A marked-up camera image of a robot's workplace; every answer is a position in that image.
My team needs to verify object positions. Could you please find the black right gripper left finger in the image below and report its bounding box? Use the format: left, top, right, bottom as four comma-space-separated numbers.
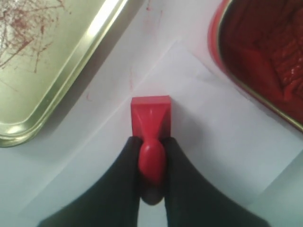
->
39, 137, 142, 227

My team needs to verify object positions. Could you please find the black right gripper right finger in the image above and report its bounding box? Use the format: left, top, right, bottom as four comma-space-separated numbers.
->
162, 138, 269, 227

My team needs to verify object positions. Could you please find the red rubber stamp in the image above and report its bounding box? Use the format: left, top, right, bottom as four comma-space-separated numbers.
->
131, 96, 171, 206

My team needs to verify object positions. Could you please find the red ink pad tin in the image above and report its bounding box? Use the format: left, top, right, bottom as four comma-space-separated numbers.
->
208, 0, 303, 130

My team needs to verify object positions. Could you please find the white paper sheet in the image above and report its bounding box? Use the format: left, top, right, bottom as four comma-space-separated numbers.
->
22, 44, 303, 227

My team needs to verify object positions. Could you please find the gold tin lid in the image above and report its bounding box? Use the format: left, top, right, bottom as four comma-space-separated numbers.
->
0, 0, 126, 148

